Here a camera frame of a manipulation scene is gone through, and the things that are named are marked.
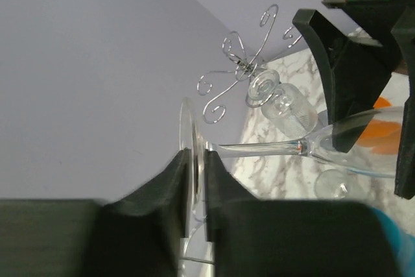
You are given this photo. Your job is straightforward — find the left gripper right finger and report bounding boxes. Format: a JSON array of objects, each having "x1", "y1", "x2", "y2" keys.
[{"x1": 205, "y1": 151, "x2": 404, "y2": 276}]

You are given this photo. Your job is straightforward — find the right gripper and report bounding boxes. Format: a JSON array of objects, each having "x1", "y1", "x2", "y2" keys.
[{"x1": 292, "y1": 0, "x2": 414, "y2": 200}]

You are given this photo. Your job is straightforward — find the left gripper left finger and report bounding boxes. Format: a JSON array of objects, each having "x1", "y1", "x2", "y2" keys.
[{"x1": 1, "y1": 149, "x2": 190, "y2": 276}]

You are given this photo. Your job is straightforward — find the tall clear flute glass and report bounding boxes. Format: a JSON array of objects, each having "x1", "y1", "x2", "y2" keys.
[{"x1": 178, "y1": 97, "x2": 406, "y2": 265}]

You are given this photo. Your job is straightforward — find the small clear wine glass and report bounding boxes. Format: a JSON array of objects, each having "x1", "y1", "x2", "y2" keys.
[{"x1": 246, "y1": 69, "x2": 318, "y2": 139}]

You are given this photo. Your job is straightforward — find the short ribbed clear glass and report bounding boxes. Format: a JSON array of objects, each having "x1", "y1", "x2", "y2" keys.
[{"x1": 314, "y1": 169, "x2": 353, "y2": 199}]

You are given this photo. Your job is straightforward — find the scrolled chrome glass rack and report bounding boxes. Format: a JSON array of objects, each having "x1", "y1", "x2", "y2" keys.
[{"x1": 196, "y1": 3, "x2": 304, "y2": 125}]

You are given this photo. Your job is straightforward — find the orange plastic goblet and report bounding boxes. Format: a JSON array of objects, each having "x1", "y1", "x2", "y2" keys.
[{"x1": 361, "y1": 97, "x2": 405, "y2": 156}]

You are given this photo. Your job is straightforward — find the blue plastic goblet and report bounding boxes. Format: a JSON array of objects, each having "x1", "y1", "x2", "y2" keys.
[{"x1": 372, "y1": 208, "x2": 414, "y2": 277}]

